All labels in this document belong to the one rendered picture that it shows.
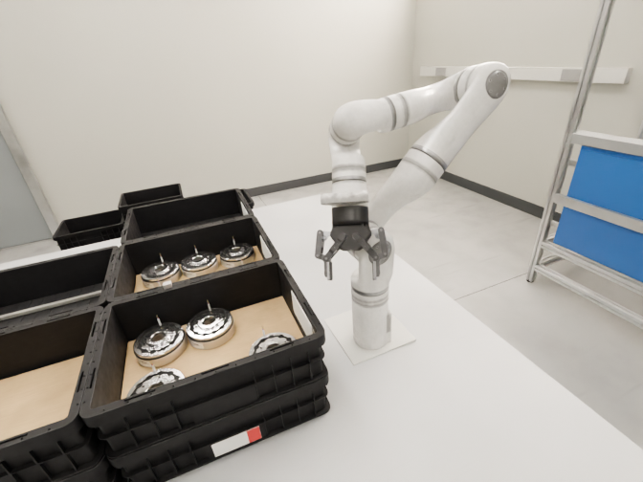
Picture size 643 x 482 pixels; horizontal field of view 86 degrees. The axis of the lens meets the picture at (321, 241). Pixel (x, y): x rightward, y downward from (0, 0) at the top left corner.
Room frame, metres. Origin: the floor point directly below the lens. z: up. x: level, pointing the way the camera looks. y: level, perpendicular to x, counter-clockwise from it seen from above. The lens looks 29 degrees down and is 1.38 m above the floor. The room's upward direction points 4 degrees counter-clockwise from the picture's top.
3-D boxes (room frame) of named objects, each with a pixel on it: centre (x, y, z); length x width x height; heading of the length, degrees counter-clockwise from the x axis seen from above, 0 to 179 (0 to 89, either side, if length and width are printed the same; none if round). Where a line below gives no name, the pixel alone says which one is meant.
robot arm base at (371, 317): (0.68, -0.11, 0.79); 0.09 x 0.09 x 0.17; 10
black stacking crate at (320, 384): (0.53, 0.24, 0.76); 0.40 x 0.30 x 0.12; 110
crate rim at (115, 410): (0.53, 0.24, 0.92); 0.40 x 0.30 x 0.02; 110
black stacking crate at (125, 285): (0.81, 0.34, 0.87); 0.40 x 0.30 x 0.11; 110
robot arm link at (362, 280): (0.67, -0.11, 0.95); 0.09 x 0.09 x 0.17; 23
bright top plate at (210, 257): (0.88, 0.37, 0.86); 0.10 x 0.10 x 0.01
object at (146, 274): (0.84, 0.47, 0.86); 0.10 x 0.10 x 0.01
